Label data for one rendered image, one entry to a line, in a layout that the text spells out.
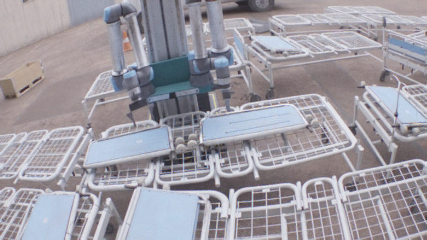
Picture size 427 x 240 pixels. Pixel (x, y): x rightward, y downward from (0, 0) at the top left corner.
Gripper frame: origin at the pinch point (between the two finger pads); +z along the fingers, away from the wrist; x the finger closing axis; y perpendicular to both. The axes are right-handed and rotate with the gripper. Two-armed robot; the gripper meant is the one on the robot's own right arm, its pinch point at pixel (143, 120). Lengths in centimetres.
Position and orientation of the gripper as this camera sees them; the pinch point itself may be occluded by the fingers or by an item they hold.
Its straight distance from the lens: 214.9
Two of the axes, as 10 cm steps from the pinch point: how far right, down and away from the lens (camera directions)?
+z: 3.3, 9.4, 1.0
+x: -9.3, 3.4, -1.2
